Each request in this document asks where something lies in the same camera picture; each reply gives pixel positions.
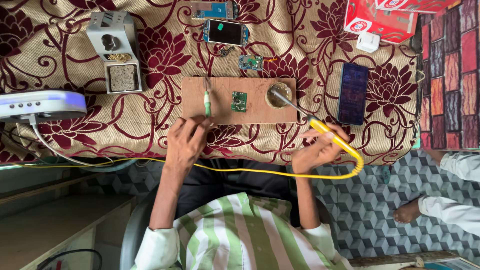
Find wooden work board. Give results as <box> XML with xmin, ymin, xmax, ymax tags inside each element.
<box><xmin>181</xmin><ymin>76</ymin><xmax>298</xmax><ymax>125</ymax></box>

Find white power cable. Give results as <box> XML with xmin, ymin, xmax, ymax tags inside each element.
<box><xmin>28</xmin><ymin>115</ymin><xmax>115</xmax><ymax>167</ymax></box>

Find opened phone with blue board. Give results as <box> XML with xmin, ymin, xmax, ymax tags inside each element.
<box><xmin>190</xmin><ymin>0</ymin><xmax>239</xmax><ymax>20</ymax></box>

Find wooden edged tray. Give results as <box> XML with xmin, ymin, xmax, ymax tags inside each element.
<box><xmin>348</xmin><ymin>250</ymin><xmax>480</xmax><ymax>270</ymax></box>

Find person's right hand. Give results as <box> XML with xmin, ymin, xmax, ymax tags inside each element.
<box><xmin>291</xmin><ymin>122</ymin><xmax>351</xmax><ymax>175</ymax></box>

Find grey metal soldering iron stand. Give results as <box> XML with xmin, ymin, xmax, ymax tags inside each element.
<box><xmin>86</xmin><ymin>11</ymin><xmax>143</xmax><ymax>94</ymax></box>

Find maroon floral table cloth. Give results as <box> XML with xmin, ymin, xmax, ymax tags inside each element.
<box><xmin>0</xmin><ymin>0</ymin><xmax>426</xmax><ymax>166</ymax></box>

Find person's left hand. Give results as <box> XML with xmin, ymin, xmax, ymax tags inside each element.
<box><xmin>165</xmin><ymin>115</ymin><xmax>215</xmax><ymax>174</ymax></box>

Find person's black trousers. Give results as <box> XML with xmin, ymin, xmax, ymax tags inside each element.
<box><xmin>175</xmin><ymin>159</ymin><xmax>301</xmax><ymax>228</ymax></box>

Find round flux tin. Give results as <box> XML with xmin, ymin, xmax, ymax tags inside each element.
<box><xmin>265</xmin><ymin>82</ymin><xmax>293</xmax><ymax>110</ymax></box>

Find red white carton box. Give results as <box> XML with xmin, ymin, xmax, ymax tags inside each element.
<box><xmin>343</xmin><ymin>0</ymin><xmax>419</xmax><ymax>45</ymax></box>

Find yellow soldering iron cable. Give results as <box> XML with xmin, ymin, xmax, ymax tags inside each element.
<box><xmin>13</xmin><ymin>154</ymin><xmax>365</xmax><ymax>181</ymax></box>

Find flat red white box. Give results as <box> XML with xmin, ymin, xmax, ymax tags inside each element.
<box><xmin>375</xmin><ymin>0</ymin><xmax>461</xmax><ymax>15</ymax></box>

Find green circuit board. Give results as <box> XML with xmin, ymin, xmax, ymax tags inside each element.
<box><xmin>231</xmin><ymin>91</ymin><xmax>248</xmax><ymax>113</ymax></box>

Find dark blue smartphone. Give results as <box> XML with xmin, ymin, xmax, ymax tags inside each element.
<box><xmin>337</xmin><ymin>62</ymin><xmax>369</xmax><ymax>126</ymax></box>

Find green white solder dispenser pen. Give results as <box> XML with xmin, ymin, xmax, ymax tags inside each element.
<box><xmin>203</xmin><ymin>78</ymin><xmax>213</xmax><ymax>120</ymax></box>

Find brick pattern sheet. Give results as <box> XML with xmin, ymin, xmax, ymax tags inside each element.
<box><xmin>415</xmin><ymin>0</ymin><xmax>480</xmax><ymax>151</ymax></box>

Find white desk lamp base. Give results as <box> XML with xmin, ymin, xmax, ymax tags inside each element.
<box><xmin>0</xmin><ymin>89</ymin><xmax>88</xmax><ymax>124</ymax></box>

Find grey cleaning sponge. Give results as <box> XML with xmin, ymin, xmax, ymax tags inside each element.
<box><xmin>109</xmin><ymin>64</ymin><xmax>137</xmax><ymax>92</ymax></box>

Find yellow soldering iron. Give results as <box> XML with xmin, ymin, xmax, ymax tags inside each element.
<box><xmin>271</xmin><ymin>89</ymin><xmax>364</xmax><ymax>161</ymax></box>

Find black cable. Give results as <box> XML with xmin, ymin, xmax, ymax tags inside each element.
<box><xmin>37</xmin><ymin>248</ymin><xmax>103</xmax><ymax>270</ymax></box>

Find person's green striped shirt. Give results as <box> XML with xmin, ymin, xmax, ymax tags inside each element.
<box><xmin>130</xmin><ymin>192</ymin><xmax>354</xmax><ymax>270</ymax></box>

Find opened phone with dark screen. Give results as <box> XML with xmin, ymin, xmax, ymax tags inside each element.
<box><xmin>203</xmin><ymin>19</ymin><xmax>249</xmax><ymax>47</ymax></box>

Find small blue circuit board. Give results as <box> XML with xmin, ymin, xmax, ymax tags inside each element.
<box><xmin>238</xmin><ymin>55</ymin><xmax>278</xmax><ymax>71</ymax></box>

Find wooden side bench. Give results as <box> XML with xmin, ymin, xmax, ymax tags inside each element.
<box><xmin>0</xmin><ymin>172</ymin><xmax>137</xmax><ymax>270</ymax></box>

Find white charger adapter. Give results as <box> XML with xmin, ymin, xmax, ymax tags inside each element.
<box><xmin>356</xmin><ymin>31</ymin><xmax>382</xmax><ymax>53</ymax></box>

